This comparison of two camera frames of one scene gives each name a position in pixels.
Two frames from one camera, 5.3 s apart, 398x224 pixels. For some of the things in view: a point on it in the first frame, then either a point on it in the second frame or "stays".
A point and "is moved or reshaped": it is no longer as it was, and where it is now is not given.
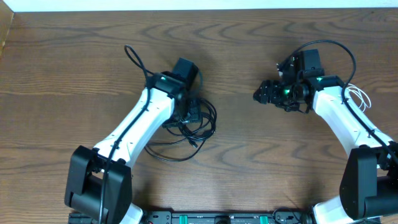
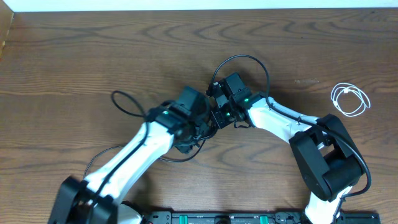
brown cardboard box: x=6 y=18 stays
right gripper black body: x=285 y=96 → x=223 y=116
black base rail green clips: x=227 y=217 stays
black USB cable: x=194 y=134 is moved or reshaped
